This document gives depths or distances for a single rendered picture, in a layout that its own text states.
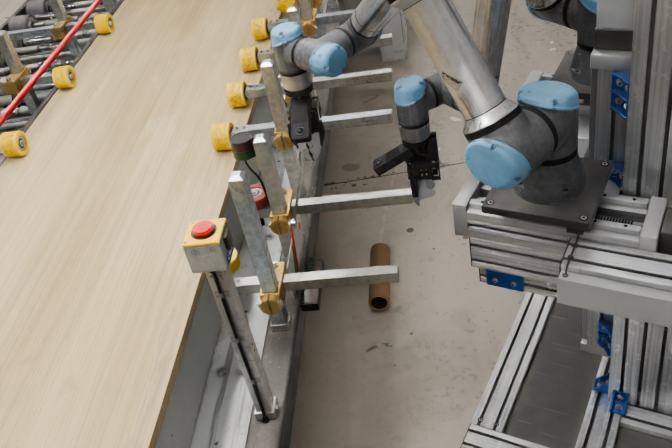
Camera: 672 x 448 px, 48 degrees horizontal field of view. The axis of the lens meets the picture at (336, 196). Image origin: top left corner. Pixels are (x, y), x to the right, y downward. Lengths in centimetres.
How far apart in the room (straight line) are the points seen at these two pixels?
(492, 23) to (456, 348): 136
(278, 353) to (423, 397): 86
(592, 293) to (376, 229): 178
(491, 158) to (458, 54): 20
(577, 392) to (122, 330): 129
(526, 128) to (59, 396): 107
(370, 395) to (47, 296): 117
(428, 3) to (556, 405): 131
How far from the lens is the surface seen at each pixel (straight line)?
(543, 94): 150
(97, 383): 166
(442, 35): 139
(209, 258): 137
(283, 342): 185
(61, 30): 335
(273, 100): 206
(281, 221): 193
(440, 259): 304
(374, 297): 281
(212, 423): 186
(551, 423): 225
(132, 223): 205
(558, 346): 242
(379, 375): 265
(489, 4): 167
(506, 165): 139
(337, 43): 171
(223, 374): 194
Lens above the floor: 202
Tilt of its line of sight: 36 degrees down
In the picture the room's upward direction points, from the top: 12 degrees counter-clockwise
